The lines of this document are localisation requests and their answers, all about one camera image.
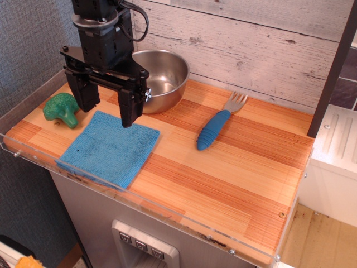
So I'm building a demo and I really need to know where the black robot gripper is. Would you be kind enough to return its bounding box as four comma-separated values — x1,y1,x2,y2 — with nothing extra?
60,27,150,128

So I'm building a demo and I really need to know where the stainless steel pot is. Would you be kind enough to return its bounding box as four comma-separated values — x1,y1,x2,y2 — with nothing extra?
132,49,190,114

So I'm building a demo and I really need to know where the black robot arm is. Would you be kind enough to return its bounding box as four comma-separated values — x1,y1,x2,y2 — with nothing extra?
60,1,151,128

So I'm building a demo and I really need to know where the yellow object at corner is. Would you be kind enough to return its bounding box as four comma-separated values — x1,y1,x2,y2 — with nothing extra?
15,256,43,268

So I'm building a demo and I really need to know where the green toy broccoli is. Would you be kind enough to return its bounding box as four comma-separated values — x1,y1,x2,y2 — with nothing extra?
43,93,80,128

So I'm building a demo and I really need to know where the blue folded cloth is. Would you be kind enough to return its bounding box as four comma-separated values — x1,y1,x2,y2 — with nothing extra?
56,111,160,189

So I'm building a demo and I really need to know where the clear acrylic table guard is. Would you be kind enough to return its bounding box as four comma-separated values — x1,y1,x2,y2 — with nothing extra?
1,72,313,267

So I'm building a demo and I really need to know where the grey cabinet with dispenser panel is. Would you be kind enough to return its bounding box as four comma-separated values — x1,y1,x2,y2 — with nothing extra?
50,172,252,267

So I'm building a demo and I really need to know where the white toy sink unit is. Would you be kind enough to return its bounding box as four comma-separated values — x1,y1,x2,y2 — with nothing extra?
298,105,356,226

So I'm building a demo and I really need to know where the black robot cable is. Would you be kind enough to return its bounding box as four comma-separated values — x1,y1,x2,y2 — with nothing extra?
120,0,149,42

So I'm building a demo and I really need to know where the blue handled metal fork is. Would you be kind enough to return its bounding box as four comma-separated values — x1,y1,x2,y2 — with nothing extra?
196,92,248,151

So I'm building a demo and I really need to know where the dark vertical post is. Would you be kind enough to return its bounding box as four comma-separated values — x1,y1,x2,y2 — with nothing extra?
307,1,356,138

